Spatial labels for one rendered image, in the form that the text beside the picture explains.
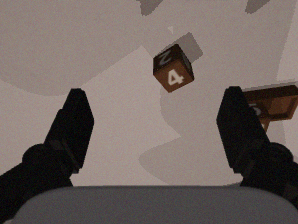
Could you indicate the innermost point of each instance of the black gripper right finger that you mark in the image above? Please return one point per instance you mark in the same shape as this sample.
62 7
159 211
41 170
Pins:
263 164

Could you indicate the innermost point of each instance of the brown wooden cube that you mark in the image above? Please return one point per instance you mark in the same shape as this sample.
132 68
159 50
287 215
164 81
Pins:
172 69
262 114

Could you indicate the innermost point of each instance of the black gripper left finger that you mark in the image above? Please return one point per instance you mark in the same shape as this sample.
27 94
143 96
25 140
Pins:
49 165

